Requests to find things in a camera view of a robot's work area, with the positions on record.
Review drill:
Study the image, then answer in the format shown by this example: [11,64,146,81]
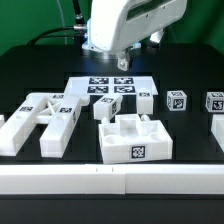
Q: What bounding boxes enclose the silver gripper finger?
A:
[146,29,164,54]
[117,50,130,71]

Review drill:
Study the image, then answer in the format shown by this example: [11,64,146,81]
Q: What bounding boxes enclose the white chair seat part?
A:
[98,114,173,164]

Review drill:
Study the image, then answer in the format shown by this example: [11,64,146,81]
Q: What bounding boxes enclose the white part at edge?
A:
[0,115,5,129]
[211,114,224,152]

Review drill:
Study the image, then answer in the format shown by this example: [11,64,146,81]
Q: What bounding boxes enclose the white right tagged cube block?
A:
[205,92,224,112]

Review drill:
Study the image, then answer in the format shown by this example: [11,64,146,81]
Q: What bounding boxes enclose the white tagged cube block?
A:
[167,90,187,111]
[205,92,224,112]

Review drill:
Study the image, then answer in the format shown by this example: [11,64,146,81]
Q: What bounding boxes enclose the white chair back frame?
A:
[0,93,90,158]

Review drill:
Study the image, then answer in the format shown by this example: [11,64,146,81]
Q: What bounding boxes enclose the white part at right edge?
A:
[211,114,224,152]

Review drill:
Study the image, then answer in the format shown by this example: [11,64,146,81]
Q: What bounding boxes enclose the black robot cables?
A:
[26,0,88,47]

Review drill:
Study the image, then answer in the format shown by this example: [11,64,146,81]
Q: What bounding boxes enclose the white part at left edge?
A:
[0,115,5,129]

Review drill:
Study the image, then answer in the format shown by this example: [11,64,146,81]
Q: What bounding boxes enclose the white front rail fixture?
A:
[0,164,224,195]

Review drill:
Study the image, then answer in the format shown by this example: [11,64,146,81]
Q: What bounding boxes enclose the white sheet with four tags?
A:
[64,76,158,96]

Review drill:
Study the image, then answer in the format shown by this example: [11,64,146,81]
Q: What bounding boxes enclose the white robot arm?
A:
[82,0,187,71]

